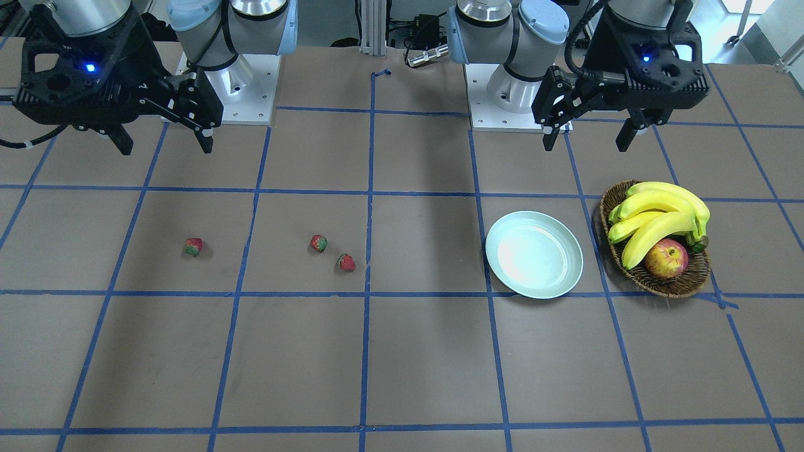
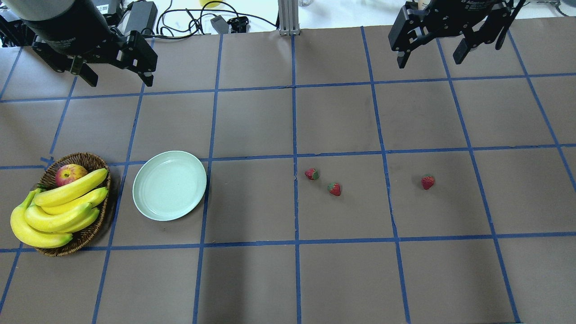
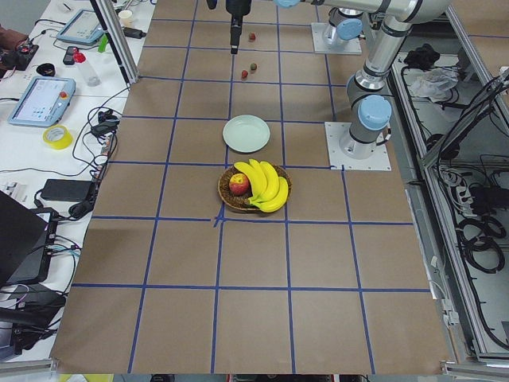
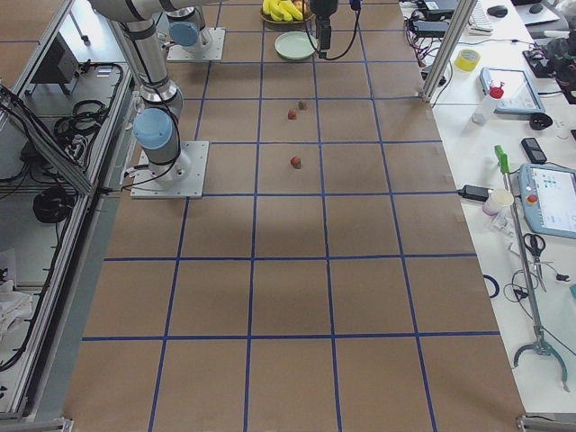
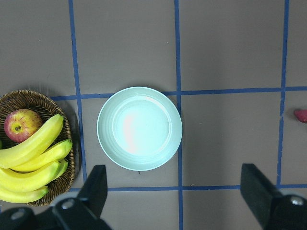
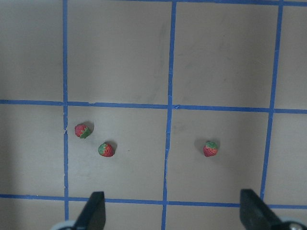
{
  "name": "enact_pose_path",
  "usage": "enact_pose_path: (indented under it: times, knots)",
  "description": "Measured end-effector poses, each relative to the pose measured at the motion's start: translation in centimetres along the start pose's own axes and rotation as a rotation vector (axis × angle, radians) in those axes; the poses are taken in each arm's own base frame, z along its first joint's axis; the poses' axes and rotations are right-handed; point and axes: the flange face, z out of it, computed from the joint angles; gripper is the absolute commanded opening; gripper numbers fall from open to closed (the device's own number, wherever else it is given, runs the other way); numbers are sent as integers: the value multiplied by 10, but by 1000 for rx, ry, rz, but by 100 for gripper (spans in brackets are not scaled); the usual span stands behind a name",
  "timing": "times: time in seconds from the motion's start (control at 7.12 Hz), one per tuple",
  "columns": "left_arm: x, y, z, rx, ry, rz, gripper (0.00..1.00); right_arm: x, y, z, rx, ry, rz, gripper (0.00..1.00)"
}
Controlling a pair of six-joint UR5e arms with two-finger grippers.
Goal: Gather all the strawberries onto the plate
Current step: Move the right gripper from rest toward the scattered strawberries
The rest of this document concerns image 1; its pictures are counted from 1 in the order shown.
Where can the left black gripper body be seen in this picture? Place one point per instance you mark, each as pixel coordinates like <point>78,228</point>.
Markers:
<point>595,55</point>

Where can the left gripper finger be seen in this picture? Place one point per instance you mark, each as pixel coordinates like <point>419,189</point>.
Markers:
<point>629,130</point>
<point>550,135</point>

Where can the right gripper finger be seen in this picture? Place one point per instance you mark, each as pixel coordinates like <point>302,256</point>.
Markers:
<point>121,139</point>
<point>205,139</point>

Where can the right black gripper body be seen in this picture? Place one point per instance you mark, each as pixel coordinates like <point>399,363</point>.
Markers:
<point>152,63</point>

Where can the strawberry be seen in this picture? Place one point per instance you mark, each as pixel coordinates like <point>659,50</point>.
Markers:
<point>193,246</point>
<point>318,243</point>

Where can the strawberry plate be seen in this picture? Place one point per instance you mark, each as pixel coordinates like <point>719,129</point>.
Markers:
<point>346,263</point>

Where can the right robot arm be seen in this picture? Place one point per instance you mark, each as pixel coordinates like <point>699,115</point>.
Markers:
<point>209,31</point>

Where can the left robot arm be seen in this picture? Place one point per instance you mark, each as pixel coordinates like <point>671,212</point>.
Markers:
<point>527,37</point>

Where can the light green plate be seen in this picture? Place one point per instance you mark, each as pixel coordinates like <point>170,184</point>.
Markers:
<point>534,255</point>

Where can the yellow banana bunch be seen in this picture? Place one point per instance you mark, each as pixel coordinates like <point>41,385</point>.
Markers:
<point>639,215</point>

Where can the red yellow apple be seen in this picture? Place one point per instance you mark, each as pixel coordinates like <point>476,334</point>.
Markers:
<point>666,259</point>

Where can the silver metal cylinder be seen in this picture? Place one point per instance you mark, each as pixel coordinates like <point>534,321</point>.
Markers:
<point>427,56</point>

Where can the black power adapter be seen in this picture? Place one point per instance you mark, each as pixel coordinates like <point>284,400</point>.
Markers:
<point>426,31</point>

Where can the brown wicker basket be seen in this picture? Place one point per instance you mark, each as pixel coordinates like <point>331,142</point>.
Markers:
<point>688,283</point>

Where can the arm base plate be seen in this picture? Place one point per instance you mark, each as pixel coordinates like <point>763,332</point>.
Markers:
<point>500,102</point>
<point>247,88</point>

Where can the aluminium frame post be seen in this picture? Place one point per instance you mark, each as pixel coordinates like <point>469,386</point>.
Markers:
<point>373,27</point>

